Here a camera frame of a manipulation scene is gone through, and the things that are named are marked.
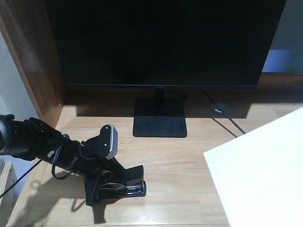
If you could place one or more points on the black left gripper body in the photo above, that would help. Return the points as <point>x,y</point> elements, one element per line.
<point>88,167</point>

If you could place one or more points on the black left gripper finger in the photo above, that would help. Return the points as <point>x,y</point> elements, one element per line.
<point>118,171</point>
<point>92,186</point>

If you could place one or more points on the black stapler with orange button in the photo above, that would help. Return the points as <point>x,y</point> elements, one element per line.
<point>112,188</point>

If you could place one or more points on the white paper sheets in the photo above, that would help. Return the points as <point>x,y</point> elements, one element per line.
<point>259,175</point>

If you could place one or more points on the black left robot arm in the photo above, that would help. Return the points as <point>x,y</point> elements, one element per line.
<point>34,138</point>

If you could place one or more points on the black computer monitor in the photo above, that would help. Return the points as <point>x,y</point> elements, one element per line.
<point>161,44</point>

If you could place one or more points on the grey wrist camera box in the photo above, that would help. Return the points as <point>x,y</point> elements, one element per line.
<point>105,145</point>

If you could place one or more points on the round desk cable grommet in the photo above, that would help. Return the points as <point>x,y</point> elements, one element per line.
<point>220,107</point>

